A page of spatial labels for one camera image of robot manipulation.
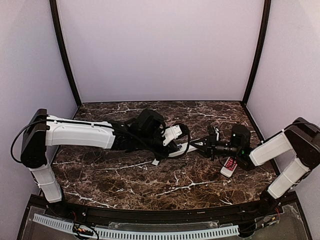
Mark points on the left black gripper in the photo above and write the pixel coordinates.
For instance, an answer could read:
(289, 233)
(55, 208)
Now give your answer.
(159, 147)

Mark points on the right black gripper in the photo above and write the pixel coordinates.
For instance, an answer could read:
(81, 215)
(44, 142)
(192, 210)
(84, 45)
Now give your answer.
(213, 146)

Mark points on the white battery cover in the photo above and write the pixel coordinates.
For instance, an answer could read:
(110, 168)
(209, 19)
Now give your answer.
(155, 162)

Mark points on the white air conditioner remote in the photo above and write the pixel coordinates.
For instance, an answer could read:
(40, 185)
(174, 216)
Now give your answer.
(181, 149)

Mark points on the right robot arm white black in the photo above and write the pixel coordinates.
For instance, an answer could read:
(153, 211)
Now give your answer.
(301, 137)

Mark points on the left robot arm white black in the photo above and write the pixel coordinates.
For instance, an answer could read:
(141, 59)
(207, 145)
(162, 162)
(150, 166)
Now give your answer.
(148, 131)

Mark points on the red white remote control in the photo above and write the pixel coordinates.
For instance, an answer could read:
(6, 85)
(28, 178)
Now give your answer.
(229, 167)

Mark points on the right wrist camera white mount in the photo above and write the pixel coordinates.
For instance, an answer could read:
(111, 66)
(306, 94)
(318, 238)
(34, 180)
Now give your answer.
(214, 132)

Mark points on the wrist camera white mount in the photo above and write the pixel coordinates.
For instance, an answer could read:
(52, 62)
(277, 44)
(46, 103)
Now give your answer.
(170, 134)
(214, 132)

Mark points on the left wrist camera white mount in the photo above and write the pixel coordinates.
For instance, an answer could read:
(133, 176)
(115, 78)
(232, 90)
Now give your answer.
(170, 134)

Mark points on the white slotted cable duct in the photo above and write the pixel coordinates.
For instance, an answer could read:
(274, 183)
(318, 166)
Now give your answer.
(126, 231)

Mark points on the black front rail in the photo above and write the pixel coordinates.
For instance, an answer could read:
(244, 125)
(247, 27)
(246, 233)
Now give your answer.
(225, 214)

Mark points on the right black frame post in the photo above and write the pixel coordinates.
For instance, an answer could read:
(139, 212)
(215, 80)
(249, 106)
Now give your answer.
(258, 51)

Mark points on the black frame post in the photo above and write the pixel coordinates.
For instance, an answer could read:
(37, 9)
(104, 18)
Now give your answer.
(258, 51)
(63, 51)

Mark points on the left black frame post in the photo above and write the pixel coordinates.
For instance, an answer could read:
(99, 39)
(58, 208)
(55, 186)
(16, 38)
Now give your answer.
(63, 51)

